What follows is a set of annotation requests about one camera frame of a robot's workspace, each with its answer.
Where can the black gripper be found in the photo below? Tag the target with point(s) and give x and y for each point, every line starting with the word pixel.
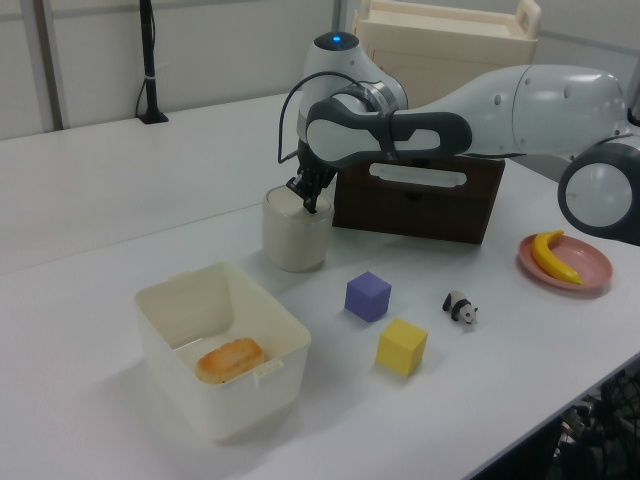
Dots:
pixel 315 175

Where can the small beige trash can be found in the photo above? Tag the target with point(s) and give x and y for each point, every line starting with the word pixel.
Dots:
pixel 292 240

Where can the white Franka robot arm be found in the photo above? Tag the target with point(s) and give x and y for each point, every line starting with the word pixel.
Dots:
pixel 550 110

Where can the purple cube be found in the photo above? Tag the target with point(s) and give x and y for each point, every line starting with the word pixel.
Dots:
pixel 367 297

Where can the dark wooden tissue box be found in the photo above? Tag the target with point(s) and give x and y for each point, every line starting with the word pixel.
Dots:
pixel 425 215

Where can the toasted toy bread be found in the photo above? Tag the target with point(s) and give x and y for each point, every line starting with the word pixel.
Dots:
pixel 230 357

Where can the yellow cube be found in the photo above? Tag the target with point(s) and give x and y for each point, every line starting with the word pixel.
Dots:
pixel 400 347

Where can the small panda figurine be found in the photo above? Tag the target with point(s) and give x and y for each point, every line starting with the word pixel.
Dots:
pixel 460 307

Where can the white open plastic bin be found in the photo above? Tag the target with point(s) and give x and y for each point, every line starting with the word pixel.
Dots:
pixel 235 400

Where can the yellow toy banana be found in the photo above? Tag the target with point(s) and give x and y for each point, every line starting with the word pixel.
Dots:
pixel 545 257

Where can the pink plate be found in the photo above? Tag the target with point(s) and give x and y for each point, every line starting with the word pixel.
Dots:
pixel 595 265

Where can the dark clutter under table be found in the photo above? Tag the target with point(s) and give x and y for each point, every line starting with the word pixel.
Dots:
pixel 610 430

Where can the black camera pole stand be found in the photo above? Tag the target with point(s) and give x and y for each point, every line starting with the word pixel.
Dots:
pixel 149 75

